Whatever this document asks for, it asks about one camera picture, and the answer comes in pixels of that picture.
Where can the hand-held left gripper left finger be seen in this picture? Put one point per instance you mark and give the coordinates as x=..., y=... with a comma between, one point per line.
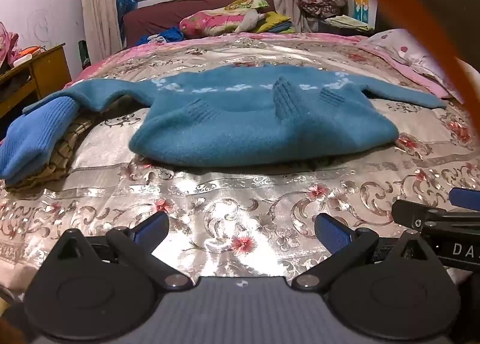
x=153, y=229

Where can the floral satin bedspread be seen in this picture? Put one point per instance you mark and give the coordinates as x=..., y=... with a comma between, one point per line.
x=240, y=197

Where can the blue ribbed knit garment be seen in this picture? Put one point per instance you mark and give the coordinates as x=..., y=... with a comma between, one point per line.
x=33, y=134

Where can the white crumpled cloth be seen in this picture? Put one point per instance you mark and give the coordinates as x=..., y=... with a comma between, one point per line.
x=250, y=19

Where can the pink floral cloth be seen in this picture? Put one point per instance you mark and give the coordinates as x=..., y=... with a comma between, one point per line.
x=7, y=44

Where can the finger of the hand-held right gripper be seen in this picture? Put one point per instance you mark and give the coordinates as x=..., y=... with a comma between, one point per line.
x=410, y=214
x=467, y=199

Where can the dark wooden headboard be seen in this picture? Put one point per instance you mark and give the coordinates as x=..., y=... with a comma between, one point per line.
x=431, y=6

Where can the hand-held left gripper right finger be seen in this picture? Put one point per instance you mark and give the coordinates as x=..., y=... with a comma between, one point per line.
x=332, y=233

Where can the floral pink pillow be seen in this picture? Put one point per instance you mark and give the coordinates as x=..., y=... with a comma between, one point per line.
x=210, y=21

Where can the blue patterned bag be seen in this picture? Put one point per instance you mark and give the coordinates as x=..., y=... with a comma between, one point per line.
x=123, y=6

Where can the teal knit sweater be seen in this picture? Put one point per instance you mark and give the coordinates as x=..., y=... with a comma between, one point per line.
x=243, y=134

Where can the orange and white item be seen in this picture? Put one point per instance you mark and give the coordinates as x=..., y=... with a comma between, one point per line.
x=26, y=55

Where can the olive checked garment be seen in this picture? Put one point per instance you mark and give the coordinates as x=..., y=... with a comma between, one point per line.
x=62, y=156

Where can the pink polka dot pillow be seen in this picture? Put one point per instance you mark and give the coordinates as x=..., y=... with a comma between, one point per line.
x=405, y=47

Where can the maroon sofa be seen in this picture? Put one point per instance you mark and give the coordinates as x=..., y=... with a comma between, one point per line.
x=157, y=15

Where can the blue and white carton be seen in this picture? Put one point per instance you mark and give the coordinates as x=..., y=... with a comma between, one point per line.
x=360, y=6

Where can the blue crumpled cloth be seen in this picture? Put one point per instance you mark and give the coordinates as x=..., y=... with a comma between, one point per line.
x=168, y=35

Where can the pale green folded sheet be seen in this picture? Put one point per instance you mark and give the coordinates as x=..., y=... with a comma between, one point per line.
x=347, y=23

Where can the wooden nightstand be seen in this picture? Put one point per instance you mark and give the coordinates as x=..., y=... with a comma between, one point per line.
x=48, y=70

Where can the yellow folded cloth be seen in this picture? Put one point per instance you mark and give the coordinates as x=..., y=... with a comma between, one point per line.
x=275, y=23

